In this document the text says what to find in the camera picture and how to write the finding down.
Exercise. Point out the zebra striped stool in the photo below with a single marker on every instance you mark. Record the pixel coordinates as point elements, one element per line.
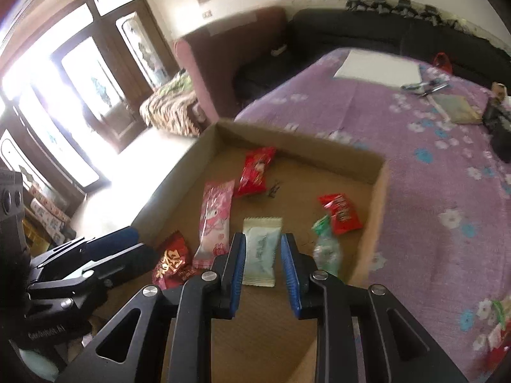
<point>171,107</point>

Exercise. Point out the greenish notebook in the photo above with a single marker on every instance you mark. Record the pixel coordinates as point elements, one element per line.
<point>459,108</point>

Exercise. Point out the pens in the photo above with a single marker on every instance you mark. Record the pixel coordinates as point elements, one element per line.
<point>425,87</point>

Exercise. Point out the black sofa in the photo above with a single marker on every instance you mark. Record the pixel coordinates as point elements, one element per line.
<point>359,28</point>

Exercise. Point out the small black round holder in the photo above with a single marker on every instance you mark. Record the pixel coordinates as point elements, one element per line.
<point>497,125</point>

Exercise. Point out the wooden glass door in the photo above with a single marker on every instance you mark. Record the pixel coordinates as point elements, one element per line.
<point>109,40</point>

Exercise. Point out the cardboard box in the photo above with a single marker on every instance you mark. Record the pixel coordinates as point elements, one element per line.
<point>303,183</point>

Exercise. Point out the wall switch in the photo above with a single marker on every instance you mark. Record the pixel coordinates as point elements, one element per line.
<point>206,14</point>

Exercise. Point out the dark red candy packet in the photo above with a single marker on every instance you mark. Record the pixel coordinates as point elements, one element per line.
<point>341,213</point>

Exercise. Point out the purple floral tablecloth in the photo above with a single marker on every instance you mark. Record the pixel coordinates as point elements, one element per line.
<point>419,191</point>

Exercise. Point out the small white object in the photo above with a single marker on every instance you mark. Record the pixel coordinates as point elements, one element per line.
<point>279,50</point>

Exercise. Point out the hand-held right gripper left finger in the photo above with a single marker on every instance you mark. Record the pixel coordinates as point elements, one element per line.
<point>238,271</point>

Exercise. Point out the small red bag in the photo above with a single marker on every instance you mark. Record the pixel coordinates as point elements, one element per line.
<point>443,63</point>

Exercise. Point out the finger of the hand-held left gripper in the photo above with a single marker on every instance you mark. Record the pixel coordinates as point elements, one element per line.
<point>115,236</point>
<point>127,257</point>

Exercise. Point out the red doll print packet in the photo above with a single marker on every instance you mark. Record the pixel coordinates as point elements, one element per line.
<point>255,171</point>

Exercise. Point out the brown armchair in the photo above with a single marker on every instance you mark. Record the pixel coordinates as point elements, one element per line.
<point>215,60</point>

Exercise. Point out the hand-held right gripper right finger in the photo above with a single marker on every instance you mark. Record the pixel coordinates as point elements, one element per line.
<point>291,275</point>

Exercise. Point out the black device on sofa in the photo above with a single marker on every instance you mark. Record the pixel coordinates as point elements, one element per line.
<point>405,6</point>
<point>431,12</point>
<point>379,3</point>
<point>357,2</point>

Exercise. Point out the stack of printed boxes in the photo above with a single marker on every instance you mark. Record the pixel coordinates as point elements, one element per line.
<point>44,212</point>

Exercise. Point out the beige snack packet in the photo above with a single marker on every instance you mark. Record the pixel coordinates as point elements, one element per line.
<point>261,251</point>

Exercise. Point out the white paper sheet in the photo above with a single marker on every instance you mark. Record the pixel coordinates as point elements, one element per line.
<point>379,68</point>

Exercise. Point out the pink snack packet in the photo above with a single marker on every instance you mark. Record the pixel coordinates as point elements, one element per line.
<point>215,215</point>

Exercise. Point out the green white candy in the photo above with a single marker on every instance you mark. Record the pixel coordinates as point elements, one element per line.
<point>327,247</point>

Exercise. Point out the red gold snack packet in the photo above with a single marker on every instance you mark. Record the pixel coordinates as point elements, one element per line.
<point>171,261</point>

